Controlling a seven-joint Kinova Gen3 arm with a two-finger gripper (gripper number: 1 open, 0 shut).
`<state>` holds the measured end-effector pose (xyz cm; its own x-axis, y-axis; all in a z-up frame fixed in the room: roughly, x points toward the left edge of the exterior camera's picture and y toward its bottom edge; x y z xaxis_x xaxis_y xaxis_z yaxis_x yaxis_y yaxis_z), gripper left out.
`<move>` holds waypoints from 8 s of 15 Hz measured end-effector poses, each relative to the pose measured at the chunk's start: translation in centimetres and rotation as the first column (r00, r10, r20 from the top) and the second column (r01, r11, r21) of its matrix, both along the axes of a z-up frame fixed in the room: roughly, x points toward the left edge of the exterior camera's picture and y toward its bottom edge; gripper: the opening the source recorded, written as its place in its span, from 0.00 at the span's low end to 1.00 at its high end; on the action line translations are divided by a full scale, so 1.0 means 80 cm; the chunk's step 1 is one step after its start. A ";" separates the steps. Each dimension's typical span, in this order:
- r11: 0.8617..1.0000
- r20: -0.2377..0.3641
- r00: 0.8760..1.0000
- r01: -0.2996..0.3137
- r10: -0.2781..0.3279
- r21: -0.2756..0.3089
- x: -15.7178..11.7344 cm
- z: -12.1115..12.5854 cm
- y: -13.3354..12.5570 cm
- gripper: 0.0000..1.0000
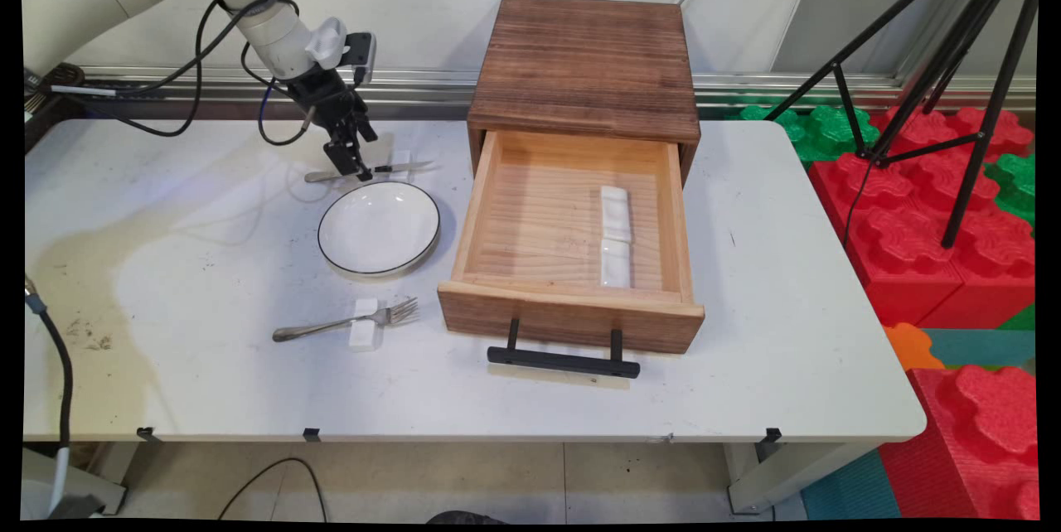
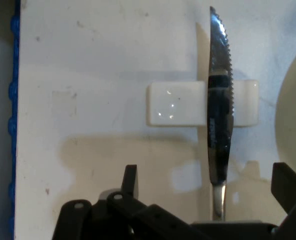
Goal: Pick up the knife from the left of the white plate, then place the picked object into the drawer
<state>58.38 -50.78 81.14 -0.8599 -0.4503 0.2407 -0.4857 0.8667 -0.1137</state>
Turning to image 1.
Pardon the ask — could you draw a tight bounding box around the orange foam piece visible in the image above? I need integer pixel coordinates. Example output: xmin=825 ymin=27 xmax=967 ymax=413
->
xmin=884 ymin=323 xmax=946 ymax=373

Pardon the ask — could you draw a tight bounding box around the silver table knife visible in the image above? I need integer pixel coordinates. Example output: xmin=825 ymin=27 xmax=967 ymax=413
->
xmin=304 ymin=160 xmax=435 ymax=184

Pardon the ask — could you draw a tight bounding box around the large red foam block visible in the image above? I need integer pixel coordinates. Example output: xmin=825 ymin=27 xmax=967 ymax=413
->
xmin=808 ymin=107 xmax=1037 ymax=331

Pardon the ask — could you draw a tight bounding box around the black tripod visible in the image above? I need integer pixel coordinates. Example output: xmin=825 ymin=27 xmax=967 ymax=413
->
xmin=763 ymin=0 xmax=1040 ymax=249

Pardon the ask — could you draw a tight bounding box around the white table leg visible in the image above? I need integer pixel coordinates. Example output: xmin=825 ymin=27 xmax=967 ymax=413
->
xmin=23 ymin=441 xmax=142 ymax=516
xmin=725 ymin=441 xmax=879 ymax=515

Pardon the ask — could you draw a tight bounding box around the aluminium wall rail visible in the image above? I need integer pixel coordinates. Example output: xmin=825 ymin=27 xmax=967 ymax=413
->
xmin=79 ymin=65 xmax=1037 ymax=121

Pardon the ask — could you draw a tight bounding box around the dark wooden cabinet box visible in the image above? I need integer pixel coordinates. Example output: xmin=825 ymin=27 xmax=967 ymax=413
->
xmin=467 ymin=0 xmax=702 ymax=185

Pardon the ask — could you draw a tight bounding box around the brown wicker basket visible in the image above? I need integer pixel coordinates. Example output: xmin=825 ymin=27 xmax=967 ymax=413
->
xmin=23 ymin=62 xmax=88 ymax=135

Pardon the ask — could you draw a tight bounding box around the blue black gripper cable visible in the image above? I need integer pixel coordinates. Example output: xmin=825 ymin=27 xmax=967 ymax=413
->
xmin=240 ymin=41 xmax=321 ymax=148

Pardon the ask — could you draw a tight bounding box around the silver fork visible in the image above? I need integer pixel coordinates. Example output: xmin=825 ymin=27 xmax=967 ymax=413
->
xmin=272 ymin=297 xmax=419 ymax=343

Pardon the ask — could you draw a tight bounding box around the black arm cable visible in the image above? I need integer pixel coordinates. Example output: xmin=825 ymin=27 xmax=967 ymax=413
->
xmin=50 ymin=0 xmax=301 ymax=138

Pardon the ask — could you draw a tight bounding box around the green foam block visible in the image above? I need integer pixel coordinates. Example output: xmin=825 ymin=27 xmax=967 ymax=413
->
xmin=729 ymin=105 xmax=881 ymax=167
xmin=984 ymin=153 xmax=1037 ymax=226

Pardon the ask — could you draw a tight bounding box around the light wooden drawer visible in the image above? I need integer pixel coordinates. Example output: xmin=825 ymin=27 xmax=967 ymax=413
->
xmin=437 ymin=130 xmax=706 ymax=355

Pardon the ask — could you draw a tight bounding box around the teal foam mat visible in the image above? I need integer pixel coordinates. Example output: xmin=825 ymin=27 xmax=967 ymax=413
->
xmin=924 ymin=329 xmax=1037 ymax=370

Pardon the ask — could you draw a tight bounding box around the white plate with black rim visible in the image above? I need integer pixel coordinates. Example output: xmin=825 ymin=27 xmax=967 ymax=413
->
xmin=317 ymin=181 xmax=442 ymax=280

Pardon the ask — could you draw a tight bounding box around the black floor cable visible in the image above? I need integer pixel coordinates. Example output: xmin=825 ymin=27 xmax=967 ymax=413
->
xmin=217 ymin=456 xmax=329 ymax=523

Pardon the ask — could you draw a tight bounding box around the black drawer handle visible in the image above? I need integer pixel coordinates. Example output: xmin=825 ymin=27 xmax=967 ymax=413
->
xmin=487 ymin=318 xmax=642 ymax=380

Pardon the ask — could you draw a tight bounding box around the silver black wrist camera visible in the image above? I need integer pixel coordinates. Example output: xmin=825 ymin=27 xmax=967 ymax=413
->
xmin=340 ymin=32 xmax=379 ymax=86

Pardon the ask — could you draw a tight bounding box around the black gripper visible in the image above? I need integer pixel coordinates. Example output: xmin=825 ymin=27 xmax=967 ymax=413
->
xmin=286 ymin=66 xmax=379 ymax=183

